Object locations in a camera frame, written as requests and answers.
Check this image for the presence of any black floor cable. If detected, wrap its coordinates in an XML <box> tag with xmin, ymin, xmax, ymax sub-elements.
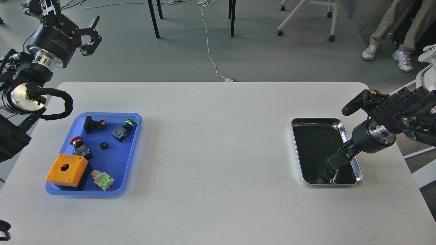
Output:
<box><xmin>51</xmin><ymin>0</ymin><xmax>85</xmax><ymax>11</ymax></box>

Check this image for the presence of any small black gear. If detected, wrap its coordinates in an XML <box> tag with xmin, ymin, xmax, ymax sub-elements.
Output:
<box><xmin>100</xmin><ymin>142</ymin><xmax>108</xmax><ymax>149</ymax></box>

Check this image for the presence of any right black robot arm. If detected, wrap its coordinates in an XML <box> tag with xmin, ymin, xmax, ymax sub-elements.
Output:
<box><xmin>316</xmin><ymin>86</ymin><xmax>436</xmax><ymax>184</ymax></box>

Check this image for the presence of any black selector switch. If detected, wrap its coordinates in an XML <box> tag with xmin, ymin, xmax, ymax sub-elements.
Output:
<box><xmin>83</xmin><ymin>116</ymin><xmax>107</xmax><ymax>134</ymax></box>

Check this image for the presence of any white floor cable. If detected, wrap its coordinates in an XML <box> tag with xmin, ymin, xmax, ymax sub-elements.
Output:
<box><xmin>197</xmin><ymin>0</ymin><xmax>237</xmax><ymax>82</ymax></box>

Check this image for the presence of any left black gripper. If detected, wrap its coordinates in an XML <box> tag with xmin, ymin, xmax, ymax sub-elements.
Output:
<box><xmin>22</xmin><ymin>0</ymin><xmax>102</xmax><ymax>68</ymax></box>

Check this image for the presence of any black table leg left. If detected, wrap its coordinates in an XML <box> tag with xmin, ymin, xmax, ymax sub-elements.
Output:
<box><xmin>147</xmin><ymin>0</ymin><xmax>163</xmax><ymax>39</ymax></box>

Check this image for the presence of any blue plastic tray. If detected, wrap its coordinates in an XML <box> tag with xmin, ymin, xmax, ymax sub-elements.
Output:
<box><xmin>45</xmin><ymin>113</ymin><xmax>142</xmax><ymax>196</ymax></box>

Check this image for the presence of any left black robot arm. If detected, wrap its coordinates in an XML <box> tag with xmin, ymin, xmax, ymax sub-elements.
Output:
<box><xmin>0</xmin><ymin>0</ymin><xmax>102</xmax><ymax>162</ymax></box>

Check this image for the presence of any clear green indicator switch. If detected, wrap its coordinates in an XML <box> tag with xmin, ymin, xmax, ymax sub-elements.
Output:
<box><xmin>91</xmin><ymin>170</ymin><xmax>115</xmax><ymax>191</ymax></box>

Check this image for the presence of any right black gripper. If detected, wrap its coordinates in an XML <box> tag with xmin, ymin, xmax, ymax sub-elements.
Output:
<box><xmin>317</xmin><ymin>121</ymin><xmax>396</xmax><ymax>184</ymax></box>

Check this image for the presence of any red mushroom push button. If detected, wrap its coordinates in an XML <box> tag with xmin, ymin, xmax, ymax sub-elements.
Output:
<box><xmin>70</xmin><ymin>136</ymin><xmax>93</xmax><ymax>160</ymax></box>

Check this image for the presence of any black table leg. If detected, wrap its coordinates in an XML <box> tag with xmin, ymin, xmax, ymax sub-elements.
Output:
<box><xmin>228</xmin><ymin>0</ymin><xmax>236</xmax><ymax>38</ymax></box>
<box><xmin>147</xmin><ymin>0</ymin><xmax>163</xmax><ymax>39</ymax></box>

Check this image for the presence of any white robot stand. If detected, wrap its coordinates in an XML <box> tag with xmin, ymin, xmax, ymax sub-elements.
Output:
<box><xmin>403</xmin><ymin>45</ymin><xmax>436</xmax><ymax>188</ymax></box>

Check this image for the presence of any person in khaki trousers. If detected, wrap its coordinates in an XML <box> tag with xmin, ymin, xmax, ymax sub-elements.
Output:
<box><xmin>362</xmin><ymin>0</ymin><xmax>436</xmax><ymax>72</ymax></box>

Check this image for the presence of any white rolling chair base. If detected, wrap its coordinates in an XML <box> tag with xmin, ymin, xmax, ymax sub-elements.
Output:
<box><xmin>277</xmin><ymin>0</ymin><xmax>339</xmax><ymax>42</ymax></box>

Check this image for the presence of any orange black button box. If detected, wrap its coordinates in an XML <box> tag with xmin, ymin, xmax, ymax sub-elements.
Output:
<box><xmin>46</xmin><ymin>154</ymin><xmax>92</xmax><ymax>191</ymax></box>

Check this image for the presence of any green push button switch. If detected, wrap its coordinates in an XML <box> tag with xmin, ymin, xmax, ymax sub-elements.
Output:
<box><xmin>111</xmin><ymin>118</ymin><xmax>137</xmax><ymax>143</ymax></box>

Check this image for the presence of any black table leg right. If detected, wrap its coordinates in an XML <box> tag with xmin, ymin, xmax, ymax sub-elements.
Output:
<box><xmin>228</xmin><ymin>0</ymin><xmax>236</xmax><ymax>38</ymax></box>

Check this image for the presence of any silver metal tray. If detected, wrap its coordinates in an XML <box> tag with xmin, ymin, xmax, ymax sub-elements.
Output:
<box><xmin>291</xmin><ymin>118</ymin><xmax>364</xmax><ymax>188</ymax></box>

